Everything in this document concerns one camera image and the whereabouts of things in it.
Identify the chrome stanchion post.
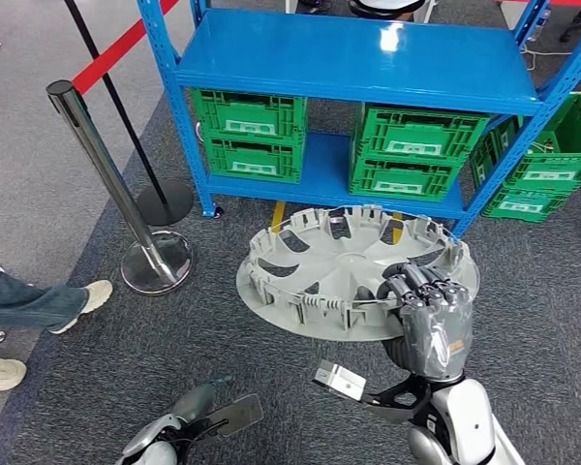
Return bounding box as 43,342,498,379
46,78,195,297

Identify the clear water bottle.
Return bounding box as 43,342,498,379
532,7,552,41

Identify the black office chair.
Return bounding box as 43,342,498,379
559,6,581,45

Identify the blue metal shelf rack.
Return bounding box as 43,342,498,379
136,0,581,240

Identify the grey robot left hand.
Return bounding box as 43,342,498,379
171,375,234,428

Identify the black stanchion pole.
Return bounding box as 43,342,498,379
63,0,195,228

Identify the white cable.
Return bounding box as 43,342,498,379
519,39,573,73

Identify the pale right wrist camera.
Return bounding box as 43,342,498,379
312,358,369,404

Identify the white desk panel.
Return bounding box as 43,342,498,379
498,0,531,30

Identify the green plastic crate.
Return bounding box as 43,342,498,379
202,131,305,185
354,101,491,163
470,91,581,194
480,184,571,225
190,86,310,141
347,153,463,204

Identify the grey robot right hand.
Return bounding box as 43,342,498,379
378,260,475,380

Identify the grey plastic wheel cover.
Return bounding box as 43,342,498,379
236,203,480,343

